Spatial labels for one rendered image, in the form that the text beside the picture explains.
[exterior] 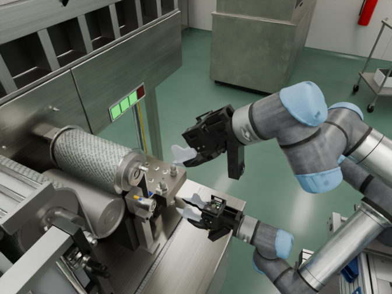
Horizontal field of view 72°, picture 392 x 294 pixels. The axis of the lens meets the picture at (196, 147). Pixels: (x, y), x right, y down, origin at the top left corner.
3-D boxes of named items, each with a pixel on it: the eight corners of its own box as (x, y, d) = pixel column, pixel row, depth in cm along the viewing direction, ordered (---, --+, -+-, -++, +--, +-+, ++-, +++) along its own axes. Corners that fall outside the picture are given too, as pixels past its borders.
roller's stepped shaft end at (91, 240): (91, 254, 54) (87, 246, 52) (70, 241, 56) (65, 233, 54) (102, 241, 56) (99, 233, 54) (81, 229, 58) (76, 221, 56)
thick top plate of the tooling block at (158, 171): (167, 207, 104) (165, 198, 100) (88, 173, 117) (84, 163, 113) (186, 179, 115) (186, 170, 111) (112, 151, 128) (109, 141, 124)
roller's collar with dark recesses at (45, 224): (66, 252, 56) (55, 235, 52) (46, 240, 58) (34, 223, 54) (88, 227, 60) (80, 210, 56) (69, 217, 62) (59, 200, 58)
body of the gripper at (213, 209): (209, 192, 85) (246, 206, 81) (209, 209, 91) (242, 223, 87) (199, 210, 80) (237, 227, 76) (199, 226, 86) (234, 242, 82)
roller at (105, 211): (102, 245, 77) (91, 222, 69) (39, 212, 86) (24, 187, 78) (128, 213, 85) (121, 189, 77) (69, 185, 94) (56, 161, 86)
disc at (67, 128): (60, 177, 89) (42, 143, 79) (59, 176, 89) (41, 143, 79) (91, 149, 98) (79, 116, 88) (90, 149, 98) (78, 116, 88)
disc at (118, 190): (121, 205, 80) (109, 171, 70) (119, 204, 80) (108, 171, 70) (149, 171, 90) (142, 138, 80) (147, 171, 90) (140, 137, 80)
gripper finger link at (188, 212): (175, 198, 86) (203, 205, 84) (176, 209, 90) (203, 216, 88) (172, 206, 84) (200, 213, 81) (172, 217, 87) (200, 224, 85)
